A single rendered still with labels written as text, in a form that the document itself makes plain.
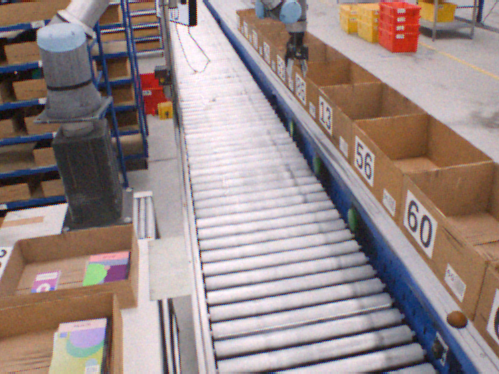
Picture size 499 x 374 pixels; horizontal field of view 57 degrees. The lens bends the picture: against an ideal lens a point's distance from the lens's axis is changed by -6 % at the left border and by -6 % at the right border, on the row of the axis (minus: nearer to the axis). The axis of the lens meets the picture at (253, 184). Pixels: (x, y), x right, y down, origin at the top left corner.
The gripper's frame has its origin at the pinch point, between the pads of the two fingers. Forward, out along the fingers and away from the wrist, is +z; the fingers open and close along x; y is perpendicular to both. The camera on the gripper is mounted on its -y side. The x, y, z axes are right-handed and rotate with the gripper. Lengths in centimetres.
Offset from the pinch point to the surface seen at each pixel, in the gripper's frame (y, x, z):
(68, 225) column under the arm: 52, -98, 29
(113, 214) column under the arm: 52, -81, 27
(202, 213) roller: 54, -49, 31
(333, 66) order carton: -19.1, 23.5, 3.1
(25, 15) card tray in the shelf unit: -56, -125, -32
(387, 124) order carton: 59, 17, 3
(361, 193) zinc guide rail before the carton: 79, 0, 16
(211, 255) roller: 79, -48, 31
